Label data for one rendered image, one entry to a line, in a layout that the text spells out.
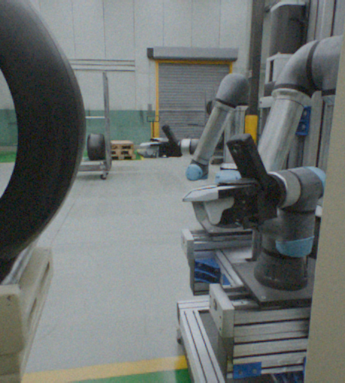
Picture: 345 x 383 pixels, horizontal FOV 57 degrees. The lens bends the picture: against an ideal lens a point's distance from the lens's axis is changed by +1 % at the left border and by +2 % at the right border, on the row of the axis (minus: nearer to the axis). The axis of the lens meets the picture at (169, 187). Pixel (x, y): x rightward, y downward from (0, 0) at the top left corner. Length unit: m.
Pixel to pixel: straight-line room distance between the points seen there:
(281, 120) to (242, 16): 12.14
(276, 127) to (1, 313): 0.68
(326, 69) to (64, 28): 11.59
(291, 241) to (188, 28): 11.77
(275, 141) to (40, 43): 0.55
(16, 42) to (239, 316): 0.82
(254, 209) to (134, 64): 11.38
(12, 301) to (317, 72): 0.75
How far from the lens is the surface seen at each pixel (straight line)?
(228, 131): 1.48
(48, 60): 0.55
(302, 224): 0.72
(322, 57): 0.83
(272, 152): 0.81
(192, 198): 0.51
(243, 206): 0.57
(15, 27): 0.55
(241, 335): 1.00
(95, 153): 5.99
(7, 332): 0.55
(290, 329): 1.05
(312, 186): 0.70
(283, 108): 0.84
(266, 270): 0.96
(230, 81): 1.36
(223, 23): 12.67
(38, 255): 0.83
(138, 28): 12.09
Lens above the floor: 1.19
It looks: 13 degrees down
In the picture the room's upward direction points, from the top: straight up
